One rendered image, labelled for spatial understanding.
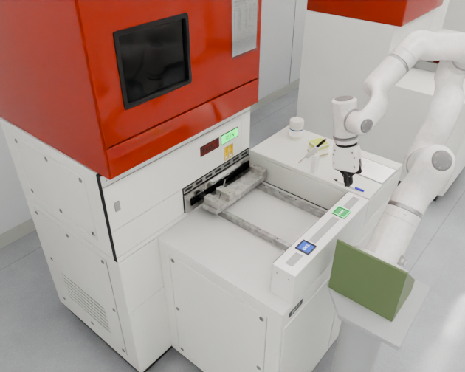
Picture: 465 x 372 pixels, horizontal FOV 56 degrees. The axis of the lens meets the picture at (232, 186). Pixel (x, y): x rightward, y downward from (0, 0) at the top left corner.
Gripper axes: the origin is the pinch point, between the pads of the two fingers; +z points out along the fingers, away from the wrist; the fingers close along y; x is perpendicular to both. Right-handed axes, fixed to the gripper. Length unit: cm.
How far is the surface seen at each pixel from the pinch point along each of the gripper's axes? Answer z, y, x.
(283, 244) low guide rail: 23.2, -19.4, -19.1
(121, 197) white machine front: -11, -57, -59
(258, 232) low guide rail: 20.8, -31.2, -19.1
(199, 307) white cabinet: 47, -46, -46
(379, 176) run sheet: 14.4, -2.7, 32.2
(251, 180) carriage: 13, -52, 5
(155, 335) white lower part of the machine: 71, -75, -55
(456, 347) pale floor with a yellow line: 120, 29, 54
